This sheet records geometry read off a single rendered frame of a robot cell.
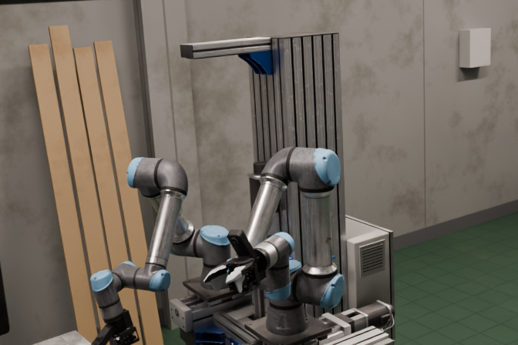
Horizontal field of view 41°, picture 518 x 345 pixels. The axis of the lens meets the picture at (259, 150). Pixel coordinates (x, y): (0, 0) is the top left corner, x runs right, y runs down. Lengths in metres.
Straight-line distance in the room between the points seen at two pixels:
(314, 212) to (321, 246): 0.12
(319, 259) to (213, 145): 2.65
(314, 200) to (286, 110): 0.39
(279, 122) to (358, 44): 3.07
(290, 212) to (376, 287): 0.52
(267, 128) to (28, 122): 2.09
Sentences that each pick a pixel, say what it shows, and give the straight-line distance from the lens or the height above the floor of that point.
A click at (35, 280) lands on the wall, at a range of 4.57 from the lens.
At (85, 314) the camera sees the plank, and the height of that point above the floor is 0.43.
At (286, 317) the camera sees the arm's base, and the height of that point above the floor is 1.10.
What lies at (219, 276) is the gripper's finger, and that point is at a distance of 1.90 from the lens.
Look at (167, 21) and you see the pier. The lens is 4.48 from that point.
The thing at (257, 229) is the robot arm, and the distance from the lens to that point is 2.17.
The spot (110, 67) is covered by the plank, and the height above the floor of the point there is 1.82.
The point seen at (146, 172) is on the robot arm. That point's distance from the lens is 2.54.
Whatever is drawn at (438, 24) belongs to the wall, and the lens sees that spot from 6.12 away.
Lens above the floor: 2.15
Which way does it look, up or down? 12 degrees down
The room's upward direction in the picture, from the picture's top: 3 degrees counter-clockwise
